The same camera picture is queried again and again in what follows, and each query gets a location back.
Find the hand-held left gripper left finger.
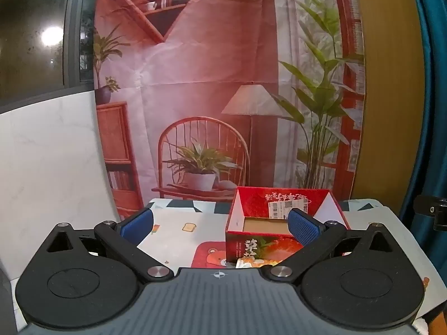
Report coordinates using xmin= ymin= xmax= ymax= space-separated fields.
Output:
xmin=45 ymin=207 xmax=174 ymax=282

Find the yellow wooden panel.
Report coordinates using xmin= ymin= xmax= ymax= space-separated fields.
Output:
xmin=349 ymin=0 xmax=425 ymax=204

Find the red strawberry print box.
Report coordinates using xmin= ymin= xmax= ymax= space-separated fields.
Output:
xmin=225 ymin=186 xmax=350 ymax=270

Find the dark window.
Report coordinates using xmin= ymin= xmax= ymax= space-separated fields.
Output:
xmin=0 ymin=0 xmax=101 ymax=107

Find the printed room scene backdrop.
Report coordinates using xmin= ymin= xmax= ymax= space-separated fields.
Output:
xmin=92 ymin=0 xmax=366 ymax=217

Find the white marble board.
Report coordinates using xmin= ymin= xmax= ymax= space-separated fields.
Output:
xmin=0 ymin=89 xmax=120 ymax=281

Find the teal curtain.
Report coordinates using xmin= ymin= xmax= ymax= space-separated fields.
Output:
xmin=398 ymin=0 xmax=447 ymax=252

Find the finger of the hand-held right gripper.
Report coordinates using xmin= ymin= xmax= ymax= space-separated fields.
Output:
xmin=415 ymin=195 xmax=447 ymax=231

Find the cartoon print tablecloth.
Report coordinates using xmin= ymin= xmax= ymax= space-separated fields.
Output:
xmin=137 ymin=197 xmax=441 ymax=335

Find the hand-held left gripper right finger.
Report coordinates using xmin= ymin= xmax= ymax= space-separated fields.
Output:
xmin=267 ymin=207 xmax=393 ymax=282

